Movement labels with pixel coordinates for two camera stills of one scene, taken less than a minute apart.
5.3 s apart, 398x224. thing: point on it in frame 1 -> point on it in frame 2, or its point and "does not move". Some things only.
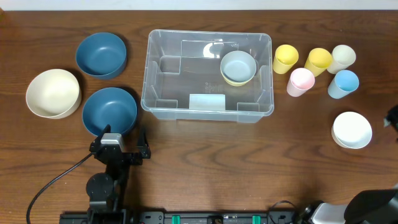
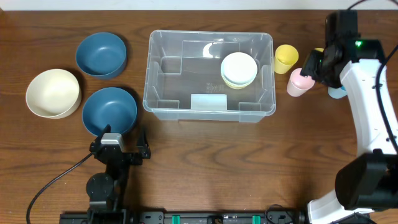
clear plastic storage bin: x=183 y=79 does not move
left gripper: x=125 y=157 does not move
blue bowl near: x=109 y=106 does not move
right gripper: x=392 y=118 -> x=311 y=66
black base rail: x=183 y=217 does not move
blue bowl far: x=102 y=55 does not move
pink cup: x=301 y=80 does not move
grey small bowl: x=238 y=66 -> x=235 y=85
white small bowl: x=351 y=130 -> x=238 y=70
